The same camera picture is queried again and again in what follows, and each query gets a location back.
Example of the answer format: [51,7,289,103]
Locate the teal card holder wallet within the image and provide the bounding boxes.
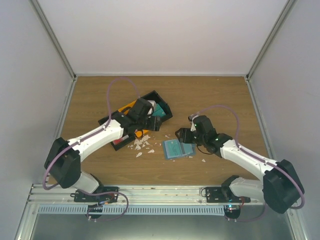
[162,139,196,160]

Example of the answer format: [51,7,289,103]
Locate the teal VIP chip card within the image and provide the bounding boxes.
[162,139,183,159]

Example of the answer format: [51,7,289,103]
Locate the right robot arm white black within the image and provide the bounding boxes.
[175,115,305,214]

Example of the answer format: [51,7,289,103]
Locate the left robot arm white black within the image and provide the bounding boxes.
[44,97,162,202]

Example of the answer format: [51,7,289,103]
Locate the stack of teal cards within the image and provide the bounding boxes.
[152,103,166,118]

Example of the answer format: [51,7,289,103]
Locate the black bin with teal cards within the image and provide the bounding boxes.
[141,90,173,122]

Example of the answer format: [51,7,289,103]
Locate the red white cards stack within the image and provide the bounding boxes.
[112,134,131,145]

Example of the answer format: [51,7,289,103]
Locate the black bin with red cards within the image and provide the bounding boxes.
[96,110,137,151]

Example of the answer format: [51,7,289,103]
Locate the orange plastic bin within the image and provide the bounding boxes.
[121,98,151,139]

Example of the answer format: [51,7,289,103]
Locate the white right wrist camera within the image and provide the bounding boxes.
[188,114,200,132]

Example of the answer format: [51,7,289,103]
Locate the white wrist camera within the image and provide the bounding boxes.
[147,100,157,117]
[188,114,200,132]

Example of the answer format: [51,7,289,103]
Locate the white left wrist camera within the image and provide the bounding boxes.
[147,100,157,117]

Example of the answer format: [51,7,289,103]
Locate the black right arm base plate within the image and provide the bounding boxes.
[200,186,251,204]

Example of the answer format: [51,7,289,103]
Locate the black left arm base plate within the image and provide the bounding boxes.
[70,186,119,204]

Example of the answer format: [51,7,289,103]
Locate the grey slotted cable duct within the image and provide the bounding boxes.
[38,204,225,216]

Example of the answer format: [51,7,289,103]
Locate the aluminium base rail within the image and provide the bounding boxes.
[27,184,263,206]

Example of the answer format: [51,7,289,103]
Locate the aluminium frame post left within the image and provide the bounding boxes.
[27,0,77,81]

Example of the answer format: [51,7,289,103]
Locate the aluminium frame post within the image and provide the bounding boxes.
[27,0,77,81]
[245,0,298,81]

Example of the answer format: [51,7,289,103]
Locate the aluminium frame post right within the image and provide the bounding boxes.
[245,0,298,81]

